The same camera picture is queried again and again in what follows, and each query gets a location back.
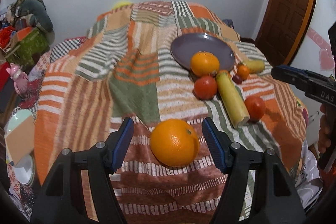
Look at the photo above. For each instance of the grey plush toy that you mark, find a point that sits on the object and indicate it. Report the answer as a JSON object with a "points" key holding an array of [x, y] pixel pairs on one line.
{"points": [[35, 14]]}

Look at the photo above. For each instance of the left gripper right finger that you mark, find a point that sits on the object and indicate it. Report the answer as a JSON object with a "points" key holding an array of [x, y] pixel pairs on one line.
{"points": [[258, 187]]}

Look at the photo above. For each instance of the yellow pillow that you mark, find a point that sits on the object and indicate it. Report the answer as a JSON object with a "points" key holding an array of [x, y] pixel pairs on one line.
{"points": [[121, 3]]}

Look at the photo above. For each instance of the purple round plate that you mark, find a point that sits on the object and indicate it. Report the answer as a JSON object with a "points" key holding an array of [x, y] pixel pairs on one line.
{"points": [[185, 46]]}

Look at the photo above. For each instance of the short yellow banana piece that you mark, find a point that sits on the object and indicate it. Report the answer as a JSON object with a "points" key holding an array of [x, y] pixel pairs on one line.
{"points": [[254, 66]]}

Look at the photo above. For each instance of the brown cardboard piece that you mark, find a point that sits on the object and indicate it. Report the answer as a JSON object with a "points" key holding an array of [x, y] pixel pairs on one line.
{"points": [[20, 141]]}

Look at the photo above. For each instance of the long yellow banana piece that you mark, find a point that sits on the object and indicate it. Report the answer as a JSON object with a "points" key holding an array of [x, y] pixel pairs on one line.
{"points": [[232, 100]]}

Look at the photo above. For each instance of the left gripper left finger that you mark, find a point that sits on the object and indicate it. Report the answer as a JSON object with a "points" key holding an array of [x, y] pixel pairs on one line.
{"points": [[78, 187]]}

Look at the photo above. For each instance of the large orange with Dole sticker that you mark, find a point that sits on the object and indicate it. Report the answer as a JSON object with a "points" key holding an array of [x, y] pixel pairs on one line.
{"points": [[204, 64]]}

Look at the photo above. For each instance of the red tomato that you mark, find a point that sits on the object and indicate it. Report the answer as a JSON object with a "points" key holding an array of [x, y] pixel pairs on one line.
{"points": [[205, 88], [256, 108]]}

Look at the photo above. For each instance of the small mandarin orange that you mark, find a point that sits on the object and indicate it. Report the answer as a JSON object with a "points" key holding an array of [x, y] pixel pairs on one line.
{"points": [[243, 72]]}

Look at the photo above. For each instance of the patchwork striped bedspread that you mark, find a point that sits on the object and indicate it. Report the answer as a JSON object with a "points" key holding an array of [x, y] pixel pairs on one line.
{"points": [[125, 69]]}

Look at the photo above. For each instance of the dark red grape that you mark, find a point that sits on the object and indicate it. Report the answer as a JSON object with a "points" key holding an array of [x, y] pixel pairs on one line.
{"points": [[236, 79]]}

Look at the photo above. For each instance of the person's right hand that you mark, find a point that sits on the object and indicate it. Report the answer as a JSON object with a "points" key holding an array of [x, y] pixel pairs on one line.
{"points": [[324, 132]]}

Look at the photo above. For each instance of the brown wooden door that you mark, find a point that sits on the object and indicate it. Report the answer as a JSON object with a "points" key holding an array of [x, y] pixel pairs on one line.
{"points": [[283, 29]]}

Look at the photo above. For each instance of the pink toy figure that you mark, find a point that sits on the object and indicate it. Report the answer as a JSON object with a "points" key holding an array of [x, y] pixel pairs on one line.
{"points": [[19, 77]]}

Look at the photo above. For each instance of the blue bag behind bed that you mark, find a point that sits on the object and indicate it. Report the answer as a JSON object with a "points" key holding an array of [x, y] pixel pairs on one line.
{"points": [[228, 22]]}

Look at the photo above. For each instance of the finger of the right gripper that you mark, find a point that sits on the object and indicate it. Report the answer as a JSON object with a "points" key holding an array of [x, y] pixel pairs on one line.
{"points": [[300, 78]]}

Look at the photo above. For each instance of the large orange without sticker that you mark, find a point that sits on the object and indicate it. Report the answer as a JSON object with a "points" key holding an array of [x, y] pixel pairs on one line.
{"points": [[174, 143]]}

